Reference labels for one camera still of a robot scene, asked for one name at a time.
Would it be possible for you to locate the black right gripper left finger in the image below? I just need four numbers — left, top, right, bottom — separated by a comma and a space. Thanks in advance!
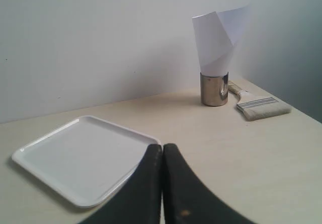
81, 144, 162, 223

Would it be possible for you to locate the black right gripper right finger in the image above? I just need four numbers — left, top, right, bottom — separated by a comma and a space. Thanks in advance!
163, 143, 253, 223

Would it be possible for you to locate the white plastic tray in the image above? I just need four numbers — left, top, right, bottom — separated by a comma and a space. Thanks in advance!
12, 115, 159, 208

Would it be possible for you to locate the shiny metal cup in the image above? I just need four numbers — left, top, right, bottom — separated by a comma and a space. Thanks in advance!
200, 73, 229, 107

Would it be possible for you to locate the wide wooden paint brush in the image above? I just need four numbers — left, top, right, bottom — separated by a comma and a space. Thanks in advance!
228, 81, 292, 121

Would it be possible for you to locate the rolled white paper sheet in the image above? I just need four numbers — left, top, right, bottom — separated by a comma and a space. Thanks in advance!
192, 5, 250, 77

